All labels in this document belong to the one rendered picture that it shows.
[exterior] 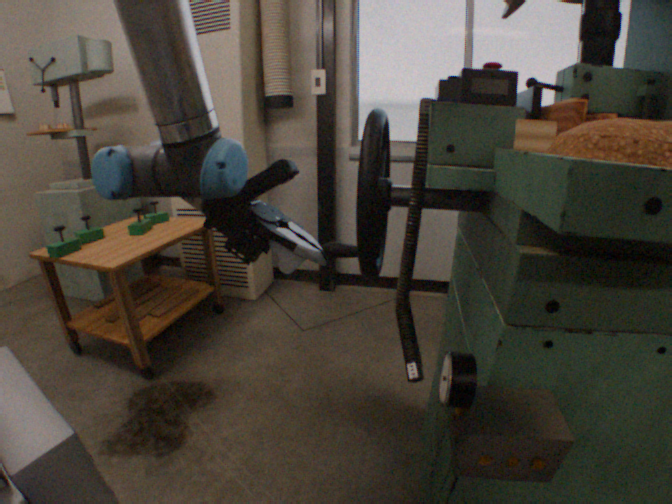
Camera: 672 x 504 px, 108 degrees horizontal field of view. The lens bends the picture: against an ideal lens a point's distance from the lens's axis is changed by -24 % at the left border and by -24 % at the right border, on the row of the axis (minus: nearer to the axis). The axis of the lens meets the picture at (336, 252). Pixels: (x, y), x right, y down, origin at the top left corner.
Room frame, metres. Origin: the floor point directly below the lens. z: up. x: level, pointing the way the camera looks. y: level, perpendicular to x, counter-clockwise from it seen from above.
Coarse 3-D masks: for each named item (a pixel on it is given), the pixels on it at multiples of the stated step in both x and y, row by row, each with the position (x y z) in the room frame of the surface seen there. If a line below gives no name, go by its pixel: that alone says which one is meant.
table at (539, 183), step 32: (512, 160) 0.36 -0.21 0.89; (544, 160) 0.26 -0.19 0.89; (576, 160) 0.21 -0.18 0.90; (512, 192) 0.34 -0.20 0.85; (544, 192) 0.25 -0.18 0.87; (576, 192) 0.21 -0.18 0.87; (608, 192) 0.21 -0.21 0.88; (640, 192) 0.20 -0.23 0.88; (576, 224) 0.21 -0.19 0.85; (608, 224) 0.20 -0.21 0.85; (640, 224) 0.20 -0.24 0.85
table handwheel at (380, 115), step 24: (384, 120) 0.48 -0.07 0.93; (384, 144) 0.62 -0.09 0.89; (360, 168) 0.42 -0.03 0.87; (384, 168) 0.59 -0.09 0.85; (360, 192) 0.40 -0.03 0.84; (384, 192) 0.51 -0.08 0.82; (408, 192) 0.51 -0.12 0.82; (432, 192) 0.51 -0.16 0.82; (456, 192) 0.50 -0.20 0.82; (480, 192) 0.49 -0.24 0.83; (360, 216) 0.40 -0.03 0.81; (384, 216) 0.64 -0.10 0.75; (360, 240) 0.41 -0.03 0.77; (384, 240) 0.60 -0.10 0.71; (360, 264) 0.43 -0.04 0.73
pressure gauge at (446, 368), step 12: (444, 360) 0.29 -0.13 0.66; (456, 360) 0.25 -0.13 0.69; (468, 360) 0.25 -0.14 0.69; (444, 372) 0.28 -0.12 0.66; (456, 372) 0.24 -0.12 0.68; (468, 372) 0.24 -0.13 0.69; (444, 384) 0.26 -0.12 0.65; (456, 384) 0.23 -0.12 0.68; (468, 384) 0.23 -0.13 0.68; (444, 396) 0.25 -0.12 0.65; (456, 396) 0.23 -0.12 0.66; (468, 396) 0.23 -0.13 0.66; (456, 408) 0.25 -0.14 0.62; (468, 408) 0.25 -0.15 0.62
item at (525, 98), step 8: (528, 88) 0.47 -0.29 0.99; (536, 88) 0.45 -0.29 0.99; (520, 96) 0.51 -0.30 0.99; (528, 96) 0.47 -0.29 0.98; (536, 96) 0.45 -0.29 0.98; (520, 104) 0.50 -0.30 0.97; (528, 104) 0.47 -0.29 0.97; (536, 104) 0.45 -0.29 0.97; (528, 112) 0.46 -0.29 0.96; (536, 112) 0.45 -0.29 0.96
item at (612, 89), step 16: (576, 64) 0.44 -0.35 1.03; (592, 64) 0.44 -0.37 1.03; (560, 80) 0.48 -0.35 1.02; (576, 80) 0.44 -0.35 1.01; (592, 80) 0.43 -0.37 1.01; (608, 80) 0.43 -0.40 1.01; (624, 80) 0.42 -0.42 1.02; (640, 80) 0.42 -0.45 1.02; (656, 80) 0.41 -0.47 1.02; (560, 96) 0.48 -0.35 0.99; (576, 96) 0.44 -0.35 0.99; (592, 96) 0.43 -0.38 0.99; (608, 96) 0.43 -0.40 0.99; (624, 96) 0.42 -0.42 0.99; (592, 112) 0.43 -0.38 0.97; (608, 112) 0.43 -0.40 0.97; (624, 112) 0.42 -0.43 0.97; (640, 112) 0.42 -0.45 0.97
